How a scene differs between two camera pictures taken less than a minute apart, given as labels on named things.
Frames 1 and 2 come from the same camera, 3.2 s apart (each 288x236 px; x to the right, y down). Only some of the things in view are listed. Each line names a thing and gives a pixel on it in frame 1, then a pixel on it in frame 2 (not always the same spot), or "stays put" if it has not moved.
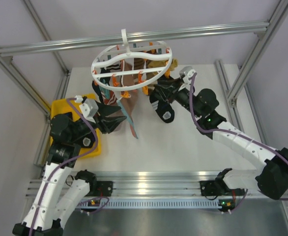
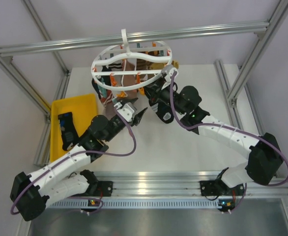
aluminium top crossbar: (132, 39) stays put
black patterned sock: (162, 108) stays put
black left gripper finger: (103, 109) → (125, 101)
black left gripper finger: (110, 123) → (137, 117)
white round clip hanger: (132, 66) stays put
